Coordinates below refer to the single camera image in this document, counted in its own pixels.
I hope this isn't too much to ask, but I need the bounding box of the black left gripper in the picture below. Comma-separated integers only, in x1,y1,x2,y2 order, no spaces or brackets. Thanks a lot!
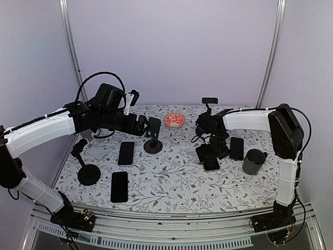
98,109,150,135

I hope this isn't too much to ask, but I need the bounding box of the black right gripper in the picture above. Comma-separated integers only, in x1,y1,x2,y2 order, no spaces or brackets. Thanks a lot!
196,132,230,164

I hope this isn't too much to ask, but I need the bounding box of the black phone silver edge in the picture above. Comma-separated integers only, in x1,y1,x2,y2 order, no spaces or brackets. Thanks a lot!
203,156,220,171

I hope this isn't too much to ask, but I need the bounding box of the small round base phone stand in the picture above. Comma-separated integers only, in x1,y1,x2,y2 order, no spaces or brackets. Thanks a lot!
144,117,163,154

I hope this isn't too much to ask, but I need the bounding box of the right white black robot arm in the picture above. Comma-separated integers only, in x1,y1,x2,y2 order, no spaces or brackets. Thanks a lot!
196,104,306,232

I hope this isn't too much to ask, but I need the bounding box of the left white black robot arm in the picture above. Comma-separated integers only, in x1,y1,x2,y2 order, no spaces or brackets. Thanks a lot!
1,83,151,232

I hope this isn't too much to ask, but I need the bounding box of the tall black clamp phone stand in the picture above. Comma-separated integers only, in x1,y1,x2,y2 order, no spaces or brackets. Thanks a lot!
196,97,218,132

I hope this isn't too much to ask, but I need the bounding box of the black phone with white edge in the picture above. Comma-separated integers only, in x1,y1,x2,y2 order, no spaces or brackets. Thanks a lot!
118,142,135,166

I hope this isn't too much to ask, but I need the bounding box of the white flat phone stand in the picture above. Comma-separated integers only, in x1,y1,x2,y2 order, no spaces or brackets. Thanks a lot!
87,145,108,160

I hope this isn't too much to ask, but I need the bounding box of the black gooseneck stand round base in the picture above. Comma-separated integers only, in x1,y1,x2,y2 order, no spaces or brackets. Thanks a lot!
71,139,101,186

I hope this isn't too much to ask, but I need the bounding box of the red white patterned bowl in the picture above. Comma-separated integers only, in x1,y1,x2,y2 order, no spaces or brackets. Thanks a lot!
163,113,185,129

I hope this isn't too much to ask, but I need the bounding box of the dark grey mug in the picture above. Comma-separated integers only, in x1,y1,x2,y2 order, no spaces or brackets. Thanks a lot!
242,149,267,176

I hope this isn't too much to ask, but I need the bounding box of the floral patterned tablecloth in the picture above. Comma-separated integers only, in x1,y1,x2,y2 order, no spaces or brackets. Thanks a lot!
55,105,279,214

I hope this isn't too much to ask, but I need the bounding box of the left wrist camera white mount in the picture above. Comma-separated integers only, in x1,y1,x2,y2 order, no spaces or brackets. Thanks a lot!
123,90,139,115

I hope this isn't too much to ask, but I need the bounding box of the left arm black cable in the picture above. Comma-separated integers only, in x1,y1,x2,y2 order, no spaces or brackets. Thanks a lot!
74,71,126,103

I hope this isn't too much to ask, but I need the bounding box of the aluminium front rail base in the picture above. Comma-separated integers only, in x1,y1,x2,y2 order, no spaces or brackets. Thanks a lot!
21,203,326,249

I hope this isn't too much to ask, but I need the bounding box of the left aluminium frame post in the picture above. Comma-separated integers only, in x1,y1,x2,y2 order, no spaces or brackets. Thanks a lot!
59,0,83,87

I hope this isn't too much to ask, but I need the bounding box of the aluminium frame post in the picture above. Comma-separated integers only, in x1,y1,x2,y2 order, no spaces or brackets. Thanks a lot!
59,0,83,87
255,0,286,108

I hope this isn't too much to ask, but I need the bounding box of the right aluminium frame post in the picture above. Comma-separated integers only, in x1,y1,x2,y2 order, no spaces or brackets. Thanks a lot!
255,0,286,108

